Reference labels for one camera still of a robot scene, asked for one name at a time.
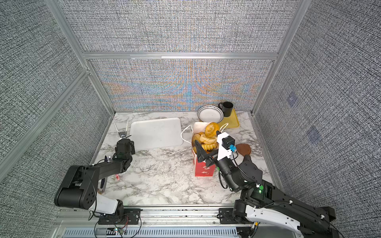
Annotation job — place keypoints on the metal tongs with white tips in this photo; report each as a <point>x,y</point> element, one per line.
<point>121,125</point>

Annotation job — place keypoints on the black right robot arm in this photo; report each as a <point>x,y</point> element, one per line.
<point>261,201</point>

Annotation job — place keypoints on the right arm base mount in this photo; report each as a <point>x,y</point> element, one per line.
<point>228,216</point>

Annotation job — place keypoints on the wooden spatula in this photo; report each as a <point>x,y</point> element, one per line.
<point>243,149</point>

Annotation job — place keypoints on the aluminium cage frame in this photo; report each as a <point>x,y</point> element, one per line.
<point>10,160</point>

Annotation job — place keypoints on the aluminium front rail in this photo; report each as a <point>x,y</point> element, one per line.
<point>189,221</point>

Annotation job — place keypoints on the black rimmed white bowl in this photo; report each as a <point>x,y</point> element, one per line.
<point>210,114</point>

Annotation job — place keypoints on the white rectangular tray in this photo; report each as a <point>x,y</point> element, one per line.
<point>158,133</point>

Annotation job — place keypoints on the pale knotted bun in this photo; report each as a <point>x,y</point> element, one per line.
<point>207,140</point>

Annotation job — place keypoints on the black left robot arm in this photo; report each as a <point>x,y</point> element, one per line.
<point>79,188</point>

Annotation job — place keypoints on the yellow cutting board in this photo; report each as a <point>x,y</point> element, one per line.
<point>232,120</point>

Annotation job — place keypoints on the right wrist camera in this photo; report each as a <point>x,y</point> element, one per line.
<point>226,145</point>

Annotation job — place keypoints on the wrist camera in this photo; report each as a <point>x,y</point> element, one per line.
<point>226,145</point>
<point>122,135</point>

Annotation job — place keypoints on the small round bun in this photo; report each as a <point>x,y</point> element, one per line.
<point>211,129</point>

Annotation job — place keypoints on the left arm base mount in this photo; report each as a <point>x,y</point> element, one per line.
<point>129,216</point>

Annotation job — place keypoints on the ridged yellow pastry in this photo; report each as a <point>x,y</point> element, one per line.
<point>209,147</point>

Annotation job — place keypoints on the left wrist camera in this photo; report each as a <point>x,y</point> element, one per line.
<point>122,135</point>

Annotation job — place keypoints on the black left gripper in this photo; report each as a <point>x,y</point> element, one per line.
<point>132,148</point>

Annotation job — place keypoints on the black mug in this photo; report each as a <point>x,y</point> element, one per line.
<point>226,108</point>

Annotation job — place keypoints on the white and red paper bag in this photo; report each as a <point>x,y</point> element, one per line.
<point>200,168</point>

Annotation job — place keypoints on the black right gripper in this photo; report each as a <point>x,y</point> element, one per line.
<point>212,158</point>

